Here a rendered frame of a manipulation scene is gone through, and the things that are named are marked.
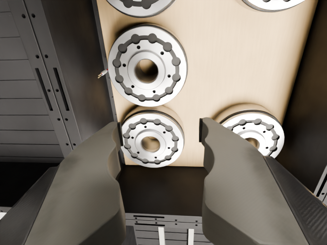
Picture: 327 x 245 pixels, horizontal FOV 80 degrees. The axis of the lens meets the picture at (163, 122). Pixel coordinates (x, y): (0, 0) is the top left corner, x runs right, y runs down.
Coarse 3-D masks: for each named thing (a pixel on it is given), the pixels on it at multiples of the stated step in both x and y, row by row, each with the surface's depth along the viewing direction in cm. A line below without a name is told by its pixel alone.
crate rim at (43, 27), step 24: (24, 0) 16; (48, 24) 17; (48, 48) 18; (48, 72) 19; (72, 96) 20; (72, 120) 21; (72, 144) 23; (312, 192) 24; (144, 216) 28; (168, 216) 28; (192, 216) 27
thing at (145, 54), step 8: (136, 56) 24; (144, 56) 24; (152, 56) 23; (160, 56) 24; (128, 64) 24; (136, 64) 24; (160, 64) 24; (128, 72) 25; (160, 72) 24; (136, 80) 25; (152, 80) 25; (160, 80) 25; (144, 88) 26; (152, 88) 25
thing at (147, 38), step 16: (128, 32) 23; (144, 32) 23; (160, 32) 23; (112, 48) 24; (128, 48) 24; (144, 48) 24; (160, 48) 23; (176, 48) 23; (112, 64) 25; (176, 64) 24; (112, 80) 26; (128, 80) 26; (176, 80) 25; (128, 96) 27; (144, 96) 27; (160, 96) 27
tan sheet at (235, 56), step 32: (192, 0) 24; (224, 0) 23; (192, 32) 25; (224, 32) 25; (256, 32) 25; (288, 32) 24; (192, 64) 27; (224, 64) 27; (256, 64) 26; (288, 64) 26; (192, 96) 29; (224, 96) 29; (256, 96) 29; (288, 96) 28; (192, 128) 32; (128, 160) 36; (192, 160) 35
